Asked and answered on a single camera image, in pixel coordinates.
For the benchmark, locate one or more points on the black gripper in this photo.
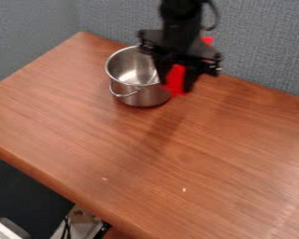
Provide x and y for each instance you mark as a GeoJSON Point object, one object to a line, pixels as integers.
{"type": "Point", "coordinates": [175, 34]}

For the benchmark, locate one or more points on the red plastic block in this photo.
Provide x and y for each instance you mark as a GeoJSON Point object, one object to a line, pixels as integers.
{"type": "Point", "coordinates": [200, 55]}

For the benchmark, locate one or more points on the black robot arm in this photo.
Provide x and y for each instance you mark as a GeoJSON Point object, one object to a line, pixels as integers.
{"type": "Point", "coordinates": [185, 10]}

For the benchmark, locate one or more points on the stainless steel pot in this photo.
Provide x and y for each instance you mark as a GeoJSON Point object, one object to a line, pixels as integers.
{"type": "Point", "coordinates": [133, 79]}

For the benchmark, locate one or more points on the white object at corner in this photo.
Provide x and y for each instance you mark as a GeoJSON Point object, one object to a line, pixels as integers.
{"type": "Point", "coordinates": [0, 230]}

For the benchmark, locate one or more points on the grey table leg frame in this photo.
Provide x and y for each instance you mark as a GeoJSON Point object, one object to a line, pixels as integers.
{"type": "Point", "coordinates": [80, 225]}

